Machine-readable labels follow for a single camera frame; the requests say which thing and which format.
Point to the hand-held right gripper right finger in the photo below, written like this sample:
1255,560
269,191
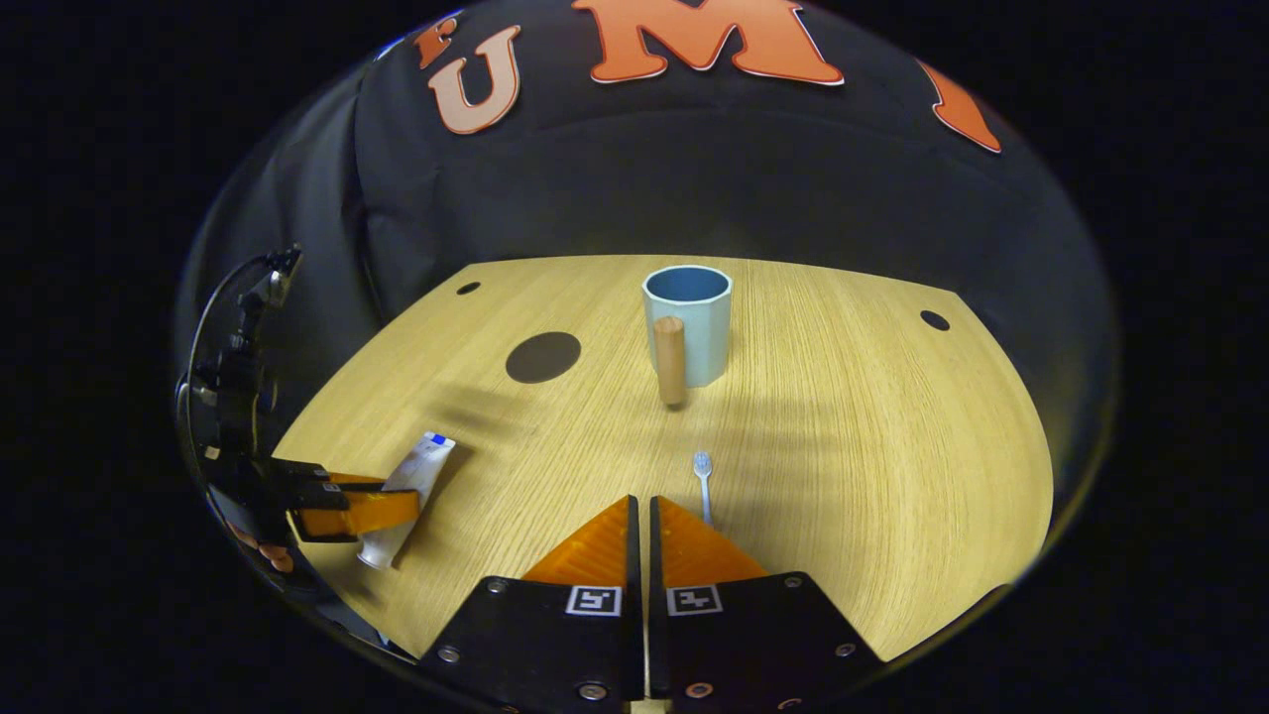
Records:
744,645

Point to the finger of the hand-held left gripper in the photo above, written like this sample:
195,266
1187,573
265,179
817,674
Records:
367,516
317,478

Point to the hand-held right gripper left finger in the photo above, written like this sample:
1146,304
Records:
555,645

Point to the white toothpaste tube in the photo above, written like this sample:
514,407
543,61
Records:
421,466

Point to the light blue toothbrush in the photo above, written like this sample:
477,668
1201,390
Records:
702,466

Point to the dark round coaster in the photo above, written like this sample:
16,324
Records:
543,357

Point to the black backdrop cloth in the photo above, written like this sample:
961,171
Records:
694,169

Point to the black camera on tripod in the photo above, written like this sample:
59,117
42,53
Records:
243,367

